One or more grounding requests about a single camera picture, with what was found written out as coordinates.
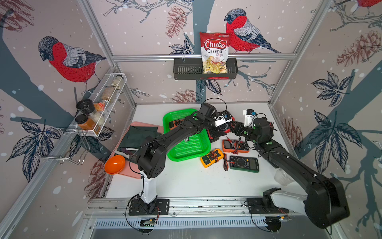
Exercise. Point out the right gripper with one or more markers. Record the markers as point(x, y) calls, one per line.
point(238, 126)

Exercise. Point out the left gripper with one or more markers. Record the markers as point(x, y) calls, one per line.
point(214, 115)

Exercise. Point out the red multimeter with leads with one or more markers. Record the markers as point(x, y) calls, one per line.
point(222, 130)

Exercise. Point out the green plastic basket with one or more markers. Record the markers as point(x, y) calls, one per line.
point(194, 146)

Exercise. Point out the dark green multimeter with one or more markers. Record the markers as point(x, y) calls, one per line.
point(249, 164)

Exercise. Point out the orange multimeter leads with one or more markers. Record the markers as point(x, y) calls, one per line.
point(173, 124)

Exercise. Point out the orange black multimeter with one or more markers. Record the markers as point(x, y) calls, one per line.
point(235, 146)

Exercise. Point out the yellow multimeter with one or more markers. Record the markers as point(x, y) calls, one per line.
point(212, 158)

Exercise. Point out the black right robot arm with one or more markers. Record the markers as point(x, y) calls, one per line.
point(325, 201)

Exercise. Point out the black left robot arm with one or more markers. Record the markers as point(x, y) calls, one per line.
point(151, 156)

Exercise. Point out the cassava chips bag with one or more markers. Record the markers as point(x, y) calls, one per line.
point(214, 52)

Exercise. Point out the dark green cloth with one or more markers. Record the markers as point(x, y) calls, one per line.
point(136, 136)

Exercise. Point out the pink tray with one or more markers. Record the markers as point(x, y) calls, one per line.
point(131, 167)

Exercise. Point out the orange bowl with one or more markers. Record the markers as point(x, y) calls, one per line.
point(115, 165)

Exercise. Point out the black lid spice jar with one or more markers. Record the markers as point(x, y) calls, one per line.
point(86, 106)

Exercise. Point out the amber spice jar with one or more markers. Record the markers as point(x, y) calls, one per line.
point(86, 123)

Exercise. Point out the black wall basket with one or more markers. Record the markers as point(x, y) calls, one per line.
point(192, 69)

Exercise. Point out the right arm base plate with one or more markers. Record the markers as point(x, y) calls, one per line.
point(257, 205)

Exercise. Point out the white handled knife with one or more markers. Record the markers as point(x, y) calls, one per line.
point(126, 152)

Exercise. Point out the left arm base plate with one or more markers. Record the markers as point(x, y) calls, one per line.
point(157, 207)

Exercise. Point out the white wire spice rack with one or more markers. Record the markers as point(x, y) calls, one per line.
point(104, 101)

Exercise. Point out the wire wall hook rack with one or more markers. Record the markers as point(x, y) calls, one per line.
point(72, 147)

